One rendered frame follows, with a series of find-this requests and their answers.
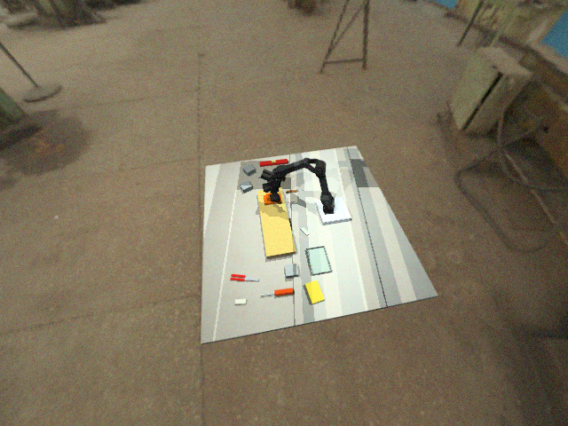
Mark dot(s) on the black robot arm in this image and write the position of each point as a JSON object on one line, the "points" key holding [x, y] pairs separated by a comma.
{"points": [[278, 174]]}

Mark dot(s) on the red bar with yellow insert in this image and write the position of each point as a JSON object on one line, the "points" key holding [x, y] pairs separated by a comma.
{"points": [[274, 162]]}

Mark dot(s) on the yellow panel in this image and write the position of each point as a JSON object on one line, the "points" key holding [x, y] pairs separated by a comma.
{"points": [[278, 238]]}

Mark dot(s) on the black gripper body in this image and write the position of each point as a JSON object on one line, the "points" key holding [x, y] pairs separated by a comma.
{"points": [[275, 196]]}

